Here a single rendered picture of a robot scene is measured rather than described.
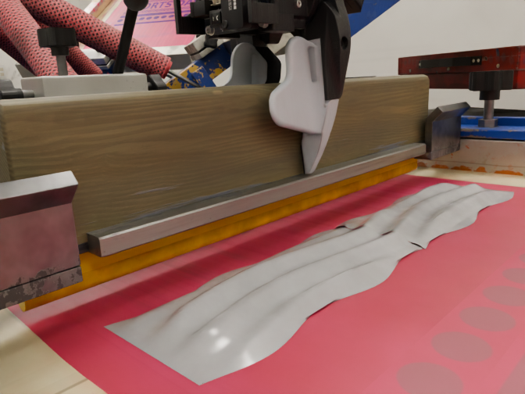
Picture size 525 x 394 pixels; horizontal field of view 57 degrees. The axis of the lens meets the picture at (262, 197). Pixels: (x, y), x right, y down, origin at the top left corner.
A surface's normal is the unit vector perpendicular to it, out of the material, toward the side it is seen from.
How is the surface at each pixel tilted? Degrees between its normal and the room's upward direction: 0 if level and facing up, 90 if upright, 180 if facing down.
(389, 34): 90
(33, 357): 0
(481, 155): 90
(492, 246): 0
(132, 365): 0
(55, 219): 90
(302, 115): 84
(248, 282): 28
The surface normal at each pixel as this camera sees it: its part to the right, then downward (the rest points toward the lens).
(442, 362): -0.05, -0.97
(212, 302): 0.43, -0.77
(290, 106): 0.72, 0.03
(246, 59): 0.68, 0.24
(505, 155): -0.68, 0.21
